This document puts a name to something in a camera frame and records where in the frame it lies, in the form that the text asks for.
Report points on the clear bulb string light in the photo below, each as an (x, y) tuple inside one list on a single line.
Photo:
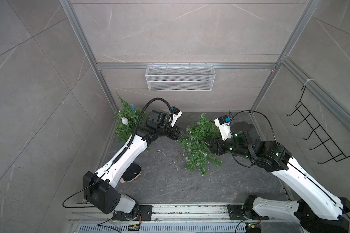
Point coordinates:
[(197, 153)]

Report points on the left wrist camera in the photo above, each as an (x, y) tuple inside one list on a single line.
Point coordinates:
[(174, 115)]

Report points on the white wire mesh basket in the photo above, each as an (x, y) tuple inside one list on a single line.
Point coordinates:
[(162, 78)]

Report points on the small green christmas tree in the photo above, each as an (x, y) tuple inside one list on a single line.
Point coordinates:
[(212, 131), (127, 118)]

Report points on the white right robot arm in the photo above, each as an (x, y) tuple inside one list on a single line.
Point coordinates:
[(317, 211)]

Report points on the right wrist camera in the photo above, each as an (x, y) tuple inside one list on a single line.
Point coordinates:
[(223, 124)]

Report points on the metal base rail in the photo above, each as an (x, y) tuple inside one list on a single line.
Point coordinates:
[(192, 212)]

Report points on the white cloud light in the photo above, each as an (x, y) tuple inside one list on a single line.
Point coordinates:
[(125, 121)]

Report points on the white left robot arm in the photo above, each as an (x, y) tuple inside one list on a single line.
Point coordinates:
[(99, 187)]

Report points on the black wire hook rack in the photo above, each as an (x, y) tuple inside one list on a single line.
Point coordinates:
[(326, 142)]

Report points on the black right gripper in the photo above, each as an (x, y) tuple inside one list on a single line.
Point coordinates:
[(216, 142)]

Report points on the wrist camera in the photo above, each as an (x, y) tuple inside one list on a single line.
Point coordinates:
[(174, 115), (223, 124)]

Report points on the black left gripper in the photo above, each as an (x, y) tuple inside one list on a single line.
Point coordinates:
[(175, 132)]

